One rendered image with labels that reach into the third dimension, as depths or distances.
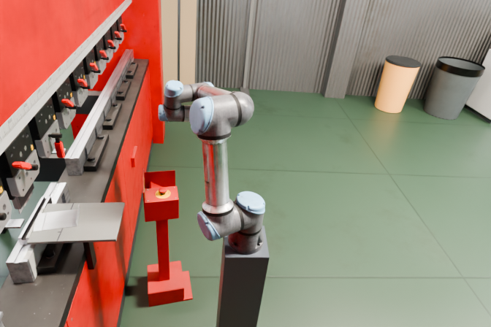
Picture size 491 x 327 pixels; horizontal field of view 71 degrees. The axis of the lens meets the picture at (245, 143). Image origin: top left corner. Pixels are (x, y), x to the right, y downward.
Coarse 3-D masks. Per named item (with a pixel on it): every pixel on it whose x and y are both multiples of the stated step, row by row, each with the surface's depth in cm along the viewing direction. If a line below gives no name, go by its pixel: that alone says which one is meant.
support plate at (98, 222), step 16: (48, 208) 119; (64, 208) 120; (80, 208) 121; (96, 208) 122; (112, 208) 122; (80, 224) 114; (96, 224) 115; (112, 224) 116; (32, 240) 107; (48, 240) 108; (64, 240) 108; (80, 240) 109; (96, 240) 110; (112, 240) 111
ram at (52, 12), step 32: (0, 0) 86; (32, 0) 103; (64, 0) 130; (96, 0) 174; (0, 32) 86; (32, 32) 104; (64, 32) 130; (0, 64) 86; (32, 64) 104; (0, 96) 86
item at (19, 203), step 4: (32, 184) 111; (32, 188) 111; (28, 192) 109; (32, 192) 113; (16, 196) 102; (20, 196) 104; (24, 196) 106; (28, 196) 109; (12, 200) 102; (16, 200) 102; (20, 200) 104; (24, 200) 106; (16, 204) 103; (20, 204) 104; (24, 204) 108; (16, 208) 104; (20, 208) 104; (20, 212) 106
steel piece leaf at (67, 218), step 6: (66, 210) 119; (72, 210) 119; (78, 210) 117; (48, 216) 116; (54, 216) 116; (60, 216) 116; (66, 216) 117; (72, 216) 117; (78, 216) 117; (48, 222) 114; (54, 222) 114; (60, 222) 114; (66, 222) 114; (72, 222) 115; (42, 228) 111; (48, 228) 111; (54, 228) 112
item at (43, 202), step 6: (42, 198) 124; (48, 198) 124; (42, 204) 122; (36, 210) 118; (36, 216) 117; (30, 222) 114; (24, 228) 111; (30, 228) 112; (24, 234) 110; (24, 240) 108
